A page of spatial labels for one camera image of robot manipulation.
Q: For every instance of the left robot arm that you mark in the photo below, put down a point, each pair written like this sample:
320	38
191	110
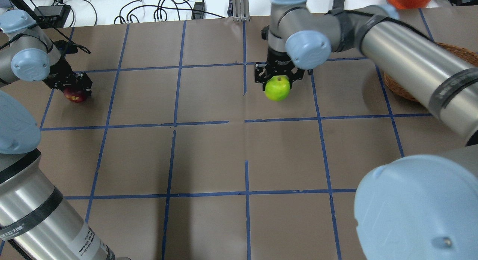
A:
36	219

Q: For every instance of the dark red apple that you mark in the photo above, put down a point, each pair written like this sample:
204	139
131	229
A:
75	95

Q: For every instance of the black power adapter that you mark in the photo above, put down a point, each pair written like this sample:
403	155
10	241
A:
55	15

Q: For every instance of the green apple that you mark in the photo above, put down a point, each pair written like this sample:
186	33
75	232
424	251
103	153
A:
277	88

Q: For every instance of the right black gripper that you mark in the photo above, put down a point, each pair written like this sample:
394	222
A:
278	61

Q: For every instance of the wicker basket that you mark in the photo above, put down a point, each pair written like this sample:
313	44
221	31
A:
417	75

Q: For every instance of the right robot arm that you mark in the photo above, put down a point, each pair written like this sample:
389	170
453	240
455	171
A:
307	156

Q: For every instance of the black monitor stand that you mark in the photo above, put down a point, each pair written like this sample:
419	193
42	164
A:
22	5

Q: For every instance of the aluminium frame post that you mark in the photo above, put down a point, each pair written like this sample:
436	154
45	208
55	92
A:
240	10

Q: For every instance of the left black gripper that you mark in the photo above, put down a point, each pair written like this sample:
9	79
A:
64	74

